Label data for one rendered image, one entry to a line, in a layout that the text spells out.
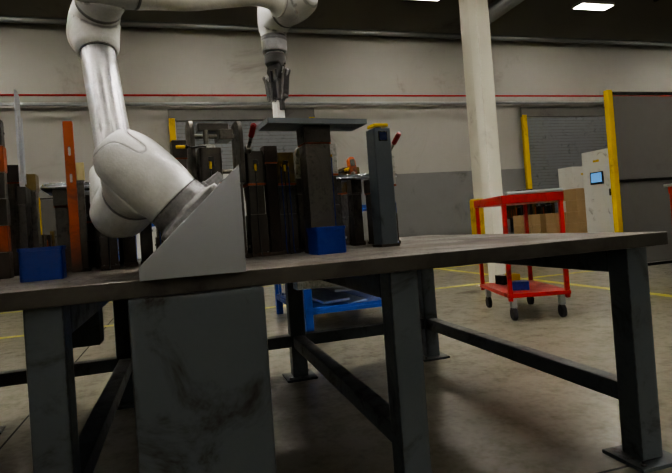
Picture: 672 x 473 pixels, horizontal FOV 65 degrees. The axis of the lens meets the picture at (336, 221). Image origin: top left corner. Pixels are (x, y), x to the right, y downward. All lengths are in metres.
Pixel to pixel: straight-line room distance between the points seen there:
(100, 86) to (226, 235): 0.68
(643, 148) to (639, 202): 0.58
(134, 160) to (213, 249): 0.29
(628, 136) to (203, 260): 5.57
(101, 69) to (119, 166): 0.47
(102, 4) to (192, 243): 0.82
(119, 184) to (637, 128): 5.73
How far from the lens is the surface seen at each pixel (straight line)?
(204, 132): 1.92
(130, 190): 1.33
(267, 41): 1.92
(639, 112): 6.51
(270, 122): 1.79
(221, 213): 1.20
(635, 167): 6.36
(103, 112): 1.64
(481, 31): 6.32
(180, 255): 1.20
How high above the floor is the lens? 0.78
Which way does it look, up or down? 1 degrees up
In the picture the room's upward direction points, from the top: 4 degrees counter-clockwise
